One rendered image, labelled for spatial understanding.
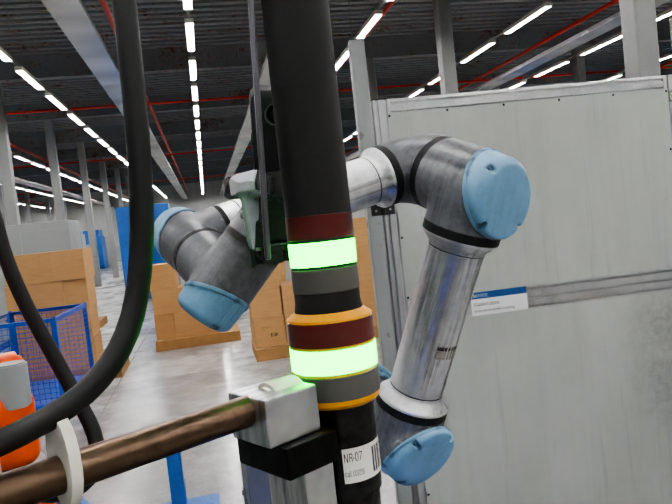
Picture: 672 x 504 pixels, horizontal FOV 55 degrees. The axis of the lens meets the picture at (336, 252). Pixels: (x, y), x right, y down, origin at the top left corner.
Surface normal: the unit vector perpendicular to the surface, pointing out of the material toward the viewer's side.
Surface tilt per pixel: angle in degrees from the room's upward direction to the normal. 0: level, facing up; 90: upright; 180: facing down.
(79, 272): 90
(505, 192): 104
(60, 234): 90
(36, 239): 90
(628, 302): 90
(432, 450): 119
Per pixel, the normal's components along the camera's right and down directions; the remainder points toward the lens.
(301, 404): 0.67, -0.04
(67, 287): 0.20, 0.03
